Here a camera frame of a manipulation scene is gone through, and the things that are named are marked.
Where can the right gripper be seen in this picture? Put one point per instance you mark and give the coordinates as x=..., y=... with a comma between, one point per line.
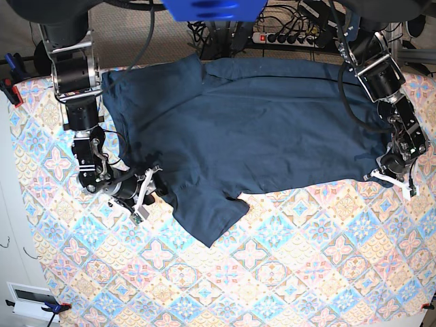
x=134, y=191

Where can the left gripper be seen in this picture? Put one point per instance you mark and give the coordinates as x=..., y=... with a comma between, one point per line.
x=394, y=169

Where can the dark blue t-shirt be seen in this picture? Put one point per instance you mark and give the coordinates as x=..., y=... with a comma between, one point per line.
x=242, y=125

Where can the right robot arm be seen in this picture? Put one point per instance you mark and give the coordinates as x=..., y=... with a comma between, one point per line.
x=77, y=86

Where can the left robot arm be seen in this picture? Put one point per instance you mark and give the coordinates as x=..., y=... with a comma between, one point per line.
x=370, y=60

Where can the patterned tablecloth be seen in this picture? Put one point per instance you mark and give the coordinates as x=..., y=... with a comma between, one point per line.
x=341, y=254

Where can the orange right corner clamp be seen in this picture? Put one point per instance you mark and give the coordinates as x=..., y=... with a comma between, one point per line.
x=428, y=306

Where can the blue orange bottom clamp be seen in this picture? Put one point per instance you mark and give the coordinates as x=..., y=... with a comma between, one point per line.
x=51, y=308

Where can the white power strip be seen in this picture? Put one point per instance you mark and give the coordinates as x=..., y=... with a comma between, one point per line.
x=283, y=39

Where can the white wall outlet box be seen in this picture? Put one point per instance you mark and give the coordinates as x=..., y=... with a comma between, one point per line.
x=29, y=300

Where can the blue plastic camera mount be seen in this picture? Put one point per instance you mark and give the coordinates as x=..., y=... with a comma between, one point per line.
x=215, y=10

